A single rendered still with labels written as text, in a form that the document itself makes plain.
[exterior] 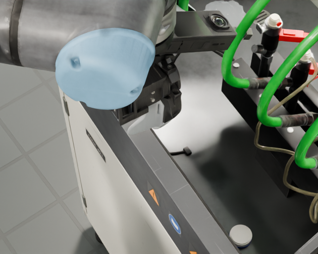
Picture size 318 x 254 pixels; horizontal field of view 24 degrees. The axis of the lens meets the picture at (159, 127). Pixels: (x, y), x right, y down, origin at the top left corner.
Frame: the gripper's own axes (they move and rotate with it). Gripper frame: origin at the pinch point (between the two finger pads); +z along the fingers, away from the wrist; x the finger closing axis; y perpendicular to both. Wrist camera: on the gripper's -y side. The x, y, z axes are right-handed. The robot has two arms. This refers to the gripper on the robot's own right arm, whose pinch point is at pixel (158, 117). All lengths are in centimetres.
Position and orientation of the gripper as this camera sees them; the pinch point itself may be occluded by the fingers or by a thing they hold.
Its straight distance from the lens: 94.5
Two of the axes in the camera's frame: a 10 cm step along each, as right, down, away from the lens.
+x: 5.2, 7.2, -4.5
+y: -8.5, 4.4, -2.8
